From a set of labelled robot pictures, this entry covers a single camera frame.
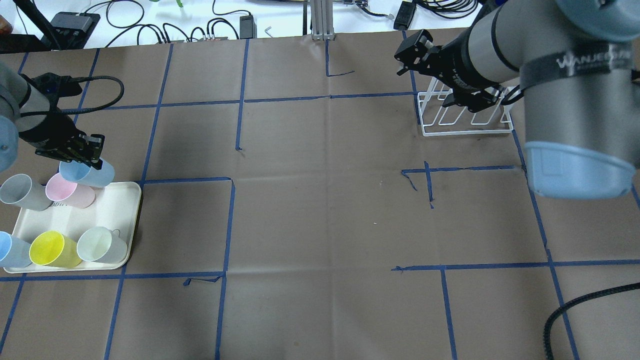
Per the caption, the grey plastic cup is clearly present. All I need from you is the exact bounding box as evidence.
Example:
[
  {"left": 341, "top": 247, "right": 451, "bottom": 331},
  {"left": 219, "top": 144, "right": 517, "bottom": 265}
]
[{"left": 0, "top": 173, "right": 53, "bottom": 211}]

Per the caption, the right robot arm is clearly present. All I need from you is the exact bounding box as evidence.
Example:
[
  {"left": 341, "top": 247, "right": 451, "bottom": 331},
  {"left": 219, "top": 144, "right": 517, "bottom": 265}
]
[{"left": 394, "top": 0, "right": 640, "bottom": 199}]

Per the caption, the black usb hub box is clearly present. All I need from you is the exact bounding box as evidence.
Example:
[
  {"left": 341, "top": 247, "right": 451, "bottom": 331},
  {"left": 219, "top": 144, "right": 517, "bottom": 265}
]
[{"left": 50, "top": 11, "right": 101, "bottom": 36}]

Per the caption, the yellow plastic cup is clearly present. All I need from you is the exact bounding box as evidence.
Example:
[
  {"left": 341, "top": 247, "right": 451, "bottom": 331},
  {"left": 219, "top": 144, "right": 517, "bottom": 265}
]
[{"left": 29, "top": 230, "right": 83, "bottom": 268}]

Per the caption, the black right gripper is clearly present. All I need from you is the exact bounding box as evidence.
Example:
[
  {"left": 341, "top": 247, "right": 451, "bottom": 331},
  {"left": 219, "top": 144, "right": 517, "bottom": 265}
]
[{"left": 394, "top": 29, "right": 471, "bottom": 107}]

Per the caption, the cream serving tray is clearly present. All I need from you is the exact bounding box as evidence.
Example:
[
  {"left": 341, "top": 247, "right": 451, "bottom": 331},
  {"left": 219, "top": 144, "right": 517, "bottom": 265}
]
[{"left": 3, "top": 181, "right": 142, "bottom": 274}]

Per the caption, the light blue plastic cup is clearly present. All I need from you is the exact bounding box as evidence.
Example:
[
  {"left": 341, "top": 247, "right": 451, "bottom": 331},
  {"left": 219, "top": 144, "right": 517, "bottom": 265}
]
[{"left": 58, "top": 157, "right": 115, "bottom": 188}]

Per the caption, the black power adapter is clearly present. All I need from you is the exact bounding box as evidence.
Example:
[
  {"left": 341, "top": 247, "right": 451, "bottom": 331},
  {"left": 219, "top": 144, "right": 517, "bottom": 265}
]
[{"left": 393, "top": 0, "right": 418, "bottom": 31}]

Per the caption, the white wire cup rack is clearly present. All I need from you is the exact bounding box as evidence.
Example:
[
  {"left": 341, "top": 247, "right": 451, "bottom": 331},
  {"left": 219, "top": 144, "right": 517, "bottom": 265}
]
[{"left": 415, "top": 79, "right": 514, "bottom": 137}]

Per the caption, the pale green plastic cup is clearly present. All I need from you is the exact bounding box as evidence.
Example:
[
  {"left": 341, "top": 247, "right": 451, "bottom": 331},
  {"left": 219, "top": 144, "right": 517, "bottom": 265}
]
[{"left": 77, "top": 227, "right": 129, "bottom": 264}]

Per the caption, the pink plastic cup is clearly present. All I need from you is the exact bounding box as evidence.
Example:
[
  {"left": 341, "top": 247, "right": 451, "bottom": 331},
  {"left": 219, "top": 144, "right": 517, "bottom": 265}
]
[{"left": 45, "top": 177, "right": 96, "bottom": 208}]

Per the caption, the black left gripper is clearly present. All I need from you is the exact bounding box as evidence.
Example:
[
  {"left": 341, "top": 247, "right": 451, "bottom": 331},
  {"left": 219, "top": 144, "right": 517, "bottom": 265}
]
[{"left": 34, "top": 131, "right": 105, "bottom": 163}]

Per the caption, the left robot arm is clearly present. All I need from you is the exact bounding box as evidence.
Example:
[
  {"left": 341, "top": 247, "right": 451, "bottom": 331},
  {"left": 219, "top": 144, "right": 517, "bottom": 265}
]
[{"left": 0, "top": 63, "right": 105, "bottom": 172}]

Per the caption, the aluminium frame post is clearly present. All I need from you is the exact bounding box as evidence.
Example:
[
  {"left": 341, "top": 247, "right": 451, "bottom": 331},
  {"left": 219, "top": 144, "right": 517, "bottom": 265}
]
[{"left": 309, "top": 0, "right": 336, "bottom": 41}]

